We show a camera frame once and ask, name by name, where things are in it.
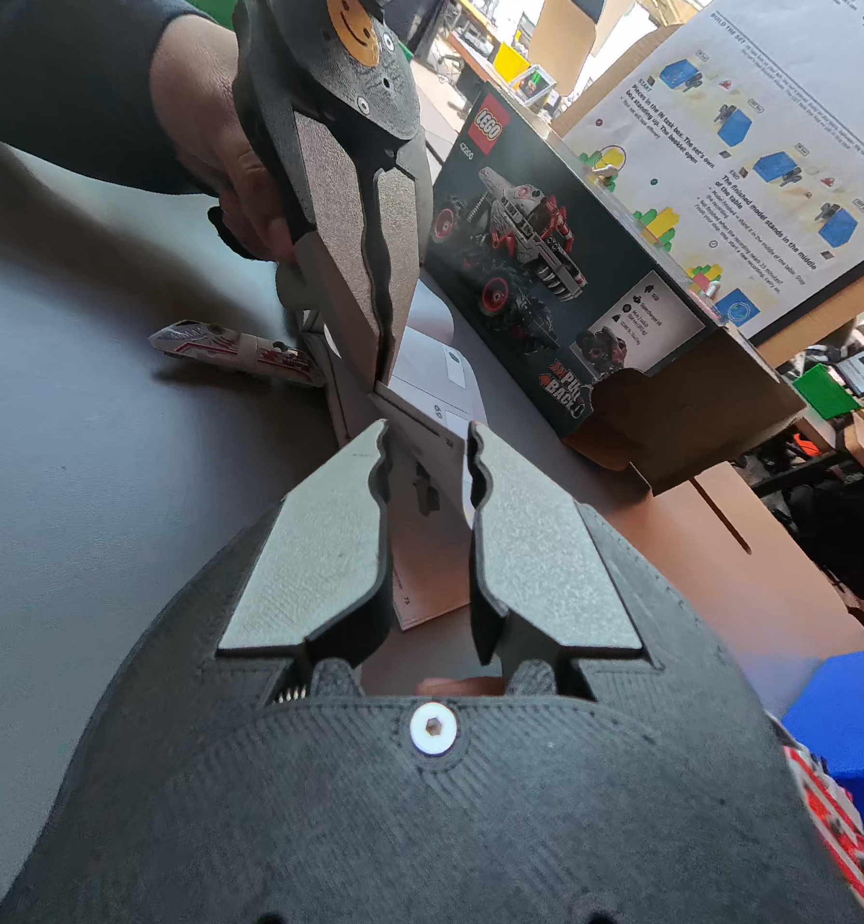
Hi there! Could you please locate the person's left hand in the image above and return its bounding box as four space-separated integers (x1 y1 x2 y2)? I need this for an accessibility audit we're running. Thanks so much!
150 14 297 264

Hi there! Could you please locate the flat brown cardboard sheet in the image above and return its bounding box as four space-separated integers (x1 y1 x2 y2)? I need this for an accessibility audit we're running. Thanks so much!
605 462 864 694

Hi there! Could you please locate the yellow box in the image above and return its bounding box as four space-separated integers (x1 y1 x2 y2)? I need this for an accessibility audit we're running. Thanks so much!
491 42 532 82

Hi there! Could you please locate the large brown cardboard box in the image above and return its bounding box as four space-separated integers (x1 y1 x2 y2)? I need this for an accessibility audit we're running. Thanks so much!
529 0 700 73

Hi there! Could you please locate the red white sticker sheet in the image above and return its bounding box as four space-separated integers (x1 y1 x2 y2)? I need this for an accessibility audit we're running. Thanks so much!
149 319 326 389

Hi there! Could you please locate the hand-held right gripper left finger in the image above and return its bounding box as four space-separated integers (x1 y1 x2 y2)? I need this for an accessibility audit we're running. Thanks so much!
217 419 397 668

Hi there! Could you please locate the white instruction poster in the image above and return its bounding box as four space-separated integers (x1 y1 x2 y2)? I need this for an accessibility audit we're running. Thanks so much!
562 0 864 340

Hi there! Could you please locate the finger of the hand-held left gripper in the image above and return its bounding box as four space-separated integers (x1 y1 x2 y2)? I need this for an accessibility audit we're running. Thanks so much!
276 108 393 387
374 165 424 365

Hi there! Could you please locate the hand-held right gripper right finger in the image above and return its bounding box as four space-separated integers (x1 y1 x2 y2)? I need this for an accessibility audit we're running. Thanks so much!
466 421 648 667

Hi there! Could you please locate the white instruction booklet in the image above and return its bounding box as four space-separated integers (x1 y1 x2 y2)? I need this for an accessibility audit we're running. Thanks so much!
298 278 490 632

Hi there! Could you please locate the dark lego box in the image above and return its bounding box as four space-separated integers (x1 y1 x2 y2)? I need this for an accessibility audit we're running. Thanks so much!
423 81 808 498

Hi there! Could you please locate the person's left forearm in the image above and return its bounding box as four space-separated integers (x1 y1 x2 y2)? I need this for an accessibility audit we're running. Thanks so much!
0 0 219 196

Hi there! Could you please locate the blue plastic bin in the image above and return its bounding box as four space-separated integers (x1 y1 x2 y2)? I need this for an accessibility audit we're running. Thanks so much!
782 642 864 896

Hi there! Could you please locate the grey red lego model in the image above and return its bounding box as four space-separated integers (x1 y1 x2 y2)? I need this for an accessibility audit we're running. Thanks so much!
767 715 864 924

